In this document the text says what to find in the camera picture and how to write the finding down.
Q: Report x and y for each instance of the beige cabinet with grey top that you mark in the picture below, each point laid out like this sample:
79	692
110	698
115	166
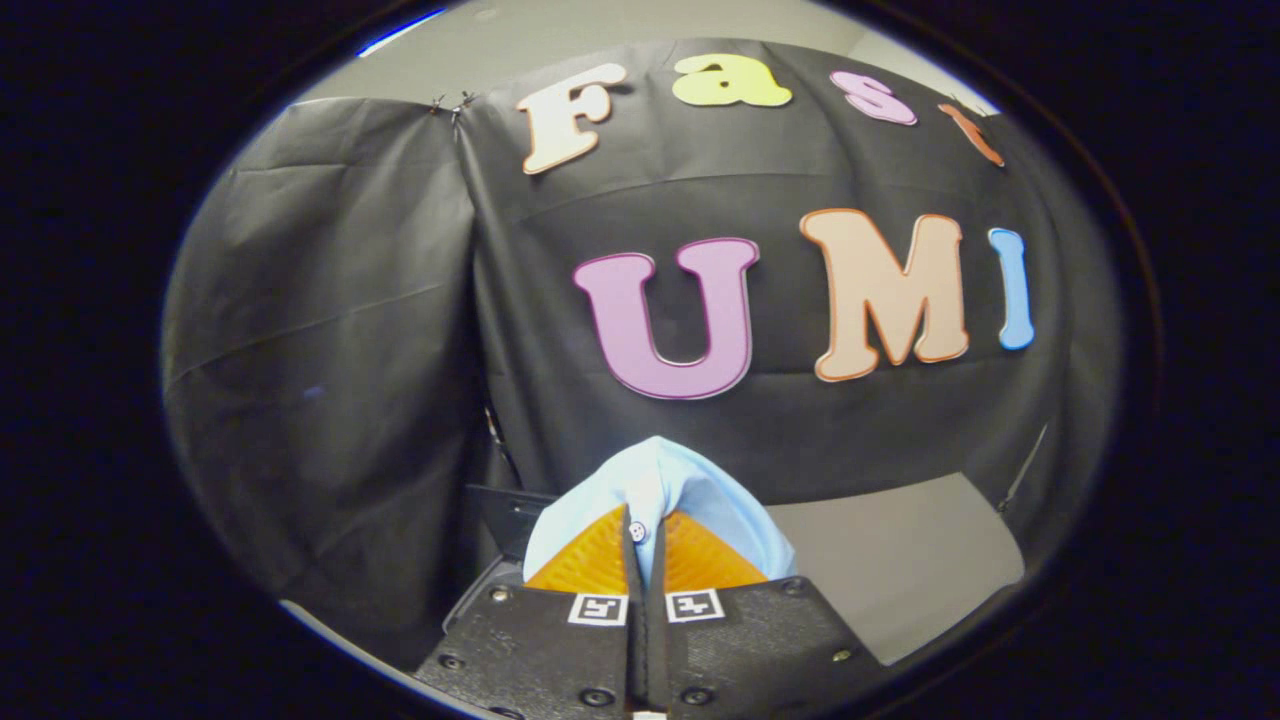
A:
900	560

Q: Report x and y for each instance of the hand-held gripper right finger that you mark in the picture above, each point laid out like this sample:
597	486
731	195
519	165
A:
750	650

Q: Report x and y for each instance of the black backdrop cloth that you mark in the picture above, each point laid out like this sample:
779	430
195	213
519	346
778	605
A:
330	350

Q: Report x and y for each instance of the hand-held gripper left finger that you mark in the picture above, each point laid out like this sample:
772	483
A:
540	650

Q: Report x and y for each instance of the light blue shirt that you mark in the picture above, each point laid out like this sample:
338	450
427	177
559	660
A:
690	480

